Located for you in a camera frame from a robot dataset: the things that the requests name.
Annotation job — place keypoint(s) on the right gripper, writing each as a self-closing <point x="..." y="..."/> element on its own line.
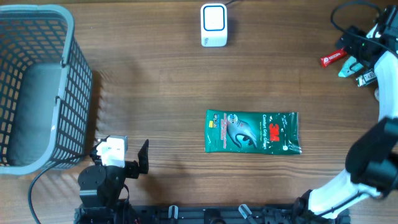
<point x="351" y="46"/>

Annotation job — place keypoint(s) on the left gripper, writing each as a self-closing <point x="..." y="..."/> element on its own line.
<point x="132" y="170"/>

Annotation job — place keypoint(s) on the white teal wipes pack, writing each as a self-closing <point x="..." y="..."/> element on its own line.
<point x="350" y="67"/>

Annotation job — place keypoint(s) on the green white small box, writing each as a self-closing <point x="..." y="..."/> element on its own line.
<point x="366" y="78"/>

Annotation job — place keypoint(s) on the red snack stick packet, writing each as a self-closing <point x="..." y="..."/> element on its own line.
<point x="333" y="57"/>

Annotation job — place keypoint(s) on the green 3M gloves package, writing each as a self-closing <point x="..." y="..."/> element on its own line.
<point x="252" y="132"/>

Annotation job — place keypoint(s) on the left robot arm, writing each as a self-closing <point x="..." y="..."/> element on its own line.
<point x="102" y="183"/>

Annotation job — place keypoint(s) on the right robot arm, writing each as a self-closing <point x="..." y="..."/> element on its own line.
<point x="371" y="165"/>

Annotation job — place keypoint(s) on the white barcode scanner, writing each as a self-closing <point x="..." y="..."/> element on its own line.
<point x="214" y="25"/>

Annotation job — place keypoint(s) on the grey plastic mesh basket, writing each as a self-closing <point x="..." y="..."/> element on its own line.
<point x="46" y="86"/>

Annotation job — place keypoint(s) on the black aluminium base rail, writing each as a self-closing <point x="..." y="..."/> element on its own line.
<point x="200" y="215"/>

